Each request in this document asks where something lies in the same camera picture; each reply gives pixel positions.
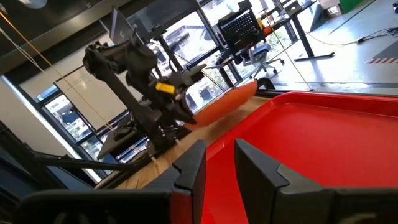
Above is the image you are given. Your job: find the black aluminium table frame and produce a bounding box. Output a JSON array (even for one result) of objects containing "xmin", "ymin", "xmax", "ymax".
[{"xmin": 254, "ymin": 88, "xmax": 398, "ymax": 98}]

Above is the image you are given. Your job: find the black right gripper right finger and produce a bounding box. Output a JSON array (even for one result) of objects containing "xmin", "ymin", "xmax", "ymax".
[{"xmin": 234, "ymin": 139, "xmax": 336, "ymax": 224}]

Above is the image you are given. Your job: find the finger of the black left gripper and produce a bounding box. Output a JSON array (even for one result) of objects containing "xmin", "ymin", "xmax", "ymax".
[
  {"xmin": 174, "ymin": 101, "xmax": 197, "ymax": 124},
  {"xmin": 164, "ymin": 105, "xmax": 190, "ymax": 125}
]

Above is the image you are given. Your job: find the black office desk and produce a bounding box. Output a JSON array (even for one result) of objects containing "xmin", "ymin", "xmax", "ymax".
[{"xmin": 264, "ymin": 0, "xmax": 336, "ymax": 62}]

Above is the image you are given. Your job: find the blue office chair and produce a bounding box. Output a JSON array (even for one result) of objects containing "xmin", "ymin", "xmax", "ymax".
[{"xmin": 242, "ymin": 42, "xmax": 285, "ymax": 79}]

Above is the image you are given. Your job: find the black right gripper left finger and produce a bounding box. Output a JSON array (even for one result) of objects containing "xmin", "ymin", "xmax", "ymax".
[{"xmin": 144, "ymin": 139, "xmax": 208, "ymax": 224}]

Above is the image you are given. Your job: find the cardboard box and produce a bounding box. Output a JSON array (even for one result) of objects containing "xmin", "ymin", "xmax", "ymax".
[{"xmin": 318, "ymin": 0, "xmax": 343, "ymax": 19}]

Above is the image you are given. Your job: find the green box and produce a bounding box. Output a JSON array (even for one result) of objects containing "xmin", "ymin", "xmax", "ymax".
[{"xmin": 338, "ymin": 0, "xmax": 365, "ymax": 14}]

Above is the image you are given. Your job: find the grey monitor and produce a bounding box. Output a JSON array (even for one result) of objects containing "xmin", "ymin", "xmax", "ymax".
[{"xmin": 108, "ymin": 6, "xmax": 140, "ymax": 46}]

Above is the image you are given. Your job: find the white board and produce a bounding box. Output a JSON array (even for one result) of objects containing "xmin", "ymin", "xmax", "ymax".
[{"xmin": 54, "ymin": 66, "xmax": 138, "ymax": 131}]

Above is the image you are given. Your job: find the red plastic tray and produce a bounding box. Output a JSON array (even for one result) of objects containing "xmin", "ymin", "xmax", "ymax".
[{"xmin": 201, "ymin": 91, "xmax": 398, "ymax": 224}]

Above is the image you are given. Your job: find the black table clamp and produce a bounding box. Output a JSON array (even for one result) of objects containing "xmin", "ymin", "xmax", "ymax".
[{"xmin": 256, "ymin": 77, "xmax": 276, "ymax": 91}]

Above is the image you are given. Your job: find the yellow cord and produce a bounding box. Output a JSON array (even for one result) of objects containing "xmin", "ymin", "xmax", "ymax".
[{"xmin": 0, "ymin": 11, "xmax": 116, "ymax": 132}]

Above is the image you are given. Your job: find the black floor cable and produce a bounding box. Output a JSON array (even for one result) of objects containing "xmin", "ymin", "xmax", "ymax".
[{"xmin": 304, "ymin": 27, "xmax": 398, "ymax": 47}]

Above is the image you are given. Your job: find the pink round plate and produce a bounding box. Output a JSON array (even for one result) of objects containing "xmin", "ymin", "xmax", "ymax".
[{"xmin": 185, "ymin": 80, "xmax": 259, "ymax": 131}]

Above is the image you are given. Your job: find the black mat with hazard stripes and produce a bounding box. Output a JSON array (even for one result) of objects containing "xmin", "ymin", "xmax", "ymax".
[{"xmin": 364, "ymin": 40, "xmax": 398, "ymax": 65}]

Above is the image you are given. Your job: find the thin yellow rope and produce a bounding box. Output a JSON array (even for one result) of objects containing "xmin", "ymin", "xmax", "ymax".
[{"xmin": 263, "ymin": 11, "xmax": 313, "ymax": 91}]

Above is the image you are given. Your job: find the black pegboard cart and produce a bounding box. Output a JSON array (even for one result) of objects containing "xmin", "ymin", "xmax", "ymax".
[{"xmin": 216, "ymin": 8, "xmax": 266, "ymax": 57}]

